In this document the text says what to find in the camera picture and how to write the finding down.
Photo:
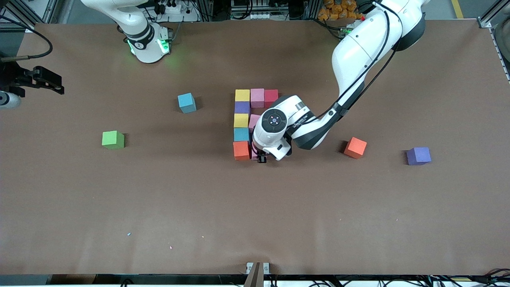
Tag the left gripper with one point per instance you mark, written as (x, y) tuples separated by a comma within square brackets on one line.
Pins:
[(261, 156)]

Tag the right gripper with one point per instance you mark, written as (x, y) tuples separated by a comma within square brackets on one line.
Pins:
[(15, 75)]

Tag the pink foam cube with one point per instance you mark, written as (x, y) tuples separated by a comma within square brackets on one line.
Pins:
[(254, 151), (257, 98), (253, 120)]

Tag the orange foam cube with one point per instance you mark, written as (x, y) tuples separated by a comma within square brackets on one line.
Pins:
[(241, 150), (355, 147)]

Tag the light blue foam cube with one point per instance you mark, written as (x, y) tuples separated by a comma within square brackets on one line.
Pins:
[(187, 103), (241, 134)]

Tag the yellow foam cube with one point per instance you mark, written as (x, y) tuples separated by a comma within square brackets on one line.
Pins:
[(242, 95), (241, 120)]

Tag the purple foam cube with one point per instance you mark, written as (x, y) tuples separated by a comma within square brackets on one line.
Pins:
[(418, 156), (242, 107)]

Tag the crimson foam cube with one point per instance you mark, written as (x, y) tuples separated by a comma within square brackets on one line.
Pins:
[(271, 97)]

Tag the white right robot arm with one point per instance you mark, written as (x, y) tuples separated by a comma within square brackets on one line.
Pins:
[(145, 44)]

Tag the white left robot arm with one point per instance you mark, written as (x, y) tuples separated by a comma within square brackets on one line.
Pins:
[(358, 52)]

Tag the brown table cover sheet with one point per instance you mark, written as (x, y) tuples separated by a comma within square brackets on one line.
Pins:
[(255, 219)]

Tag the green foam cube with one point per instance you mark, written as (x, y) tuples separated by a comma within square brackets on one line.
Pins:
[(112, 139)]

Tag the white power strip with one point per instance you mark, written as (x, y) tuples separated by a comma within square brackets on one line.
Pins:
[(261, 16), (171, 8)]

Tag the aluminium frame profile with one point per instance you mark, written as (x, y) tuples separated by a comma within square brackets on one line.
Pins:
[(484, 23), (30, 28)]

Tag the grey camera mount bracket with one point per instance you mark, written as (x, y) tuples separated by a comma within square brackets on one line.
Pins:
[(257, 275)]

